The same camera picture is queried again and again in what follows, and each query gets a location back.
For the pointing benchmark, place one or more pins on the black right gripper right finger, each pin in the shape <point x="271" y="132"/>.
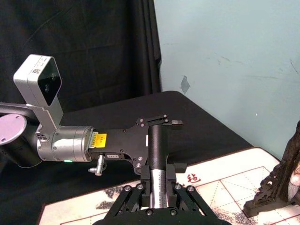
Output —
<point x="171" y="187"/>

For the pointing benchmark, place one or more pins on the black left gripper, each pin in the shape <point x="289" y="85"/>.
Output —
<point x="126" y="144"/>

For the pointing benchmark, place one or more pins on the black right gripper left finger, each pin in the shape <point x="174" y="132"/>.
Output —
<point x="145" y="187"/>

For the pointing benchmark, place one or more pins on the black and silver cylinder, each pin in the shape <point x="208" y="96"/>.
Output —
<point x="157" y="145"/>

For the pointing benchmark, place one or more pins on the black table cloth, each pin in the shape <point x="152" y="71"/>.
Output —
<point x="206" y="126"/>

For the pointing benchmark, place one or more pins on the white felt mat with grid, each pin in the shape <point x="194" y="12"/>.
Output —
<point x="234" y="192"/>

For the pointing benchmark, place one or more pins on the dark carved wooden stand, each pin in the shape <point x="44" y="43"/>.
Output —
<point x="279" y="182"/>

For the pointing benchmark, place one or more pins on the black curtain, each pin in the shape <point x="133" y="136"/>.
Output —
<point x="82" y="47"/>

